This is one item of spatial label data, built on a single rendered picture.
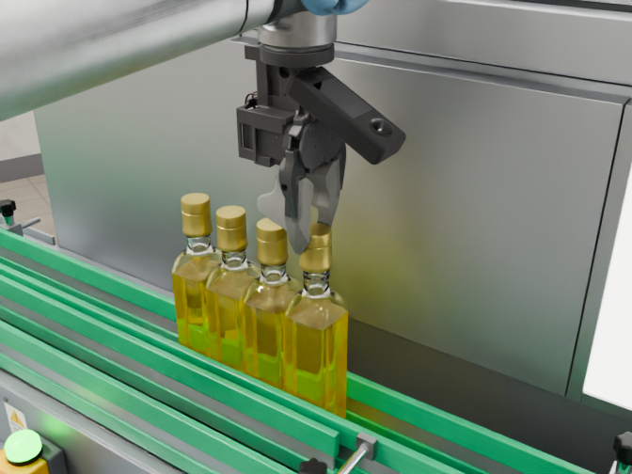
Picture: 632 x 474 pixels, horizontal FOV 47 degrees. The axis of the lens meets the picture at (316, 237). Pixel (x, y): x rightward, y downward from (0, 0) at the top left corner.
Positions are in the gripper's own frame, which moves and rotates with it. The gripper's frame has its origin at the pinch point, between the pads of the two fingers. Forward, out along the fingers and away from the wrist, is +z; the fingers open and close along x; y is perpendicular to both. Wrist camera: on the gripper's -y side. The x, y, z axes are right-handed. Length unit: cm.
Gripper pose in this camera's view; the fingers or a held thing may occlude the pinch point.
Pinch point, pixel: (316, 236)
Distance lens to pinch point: 77.3
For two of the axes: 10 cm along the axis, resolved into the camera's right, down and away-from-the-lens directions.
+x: -5.7, 3.8, -7.3
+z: 0.0, 8.9, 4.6
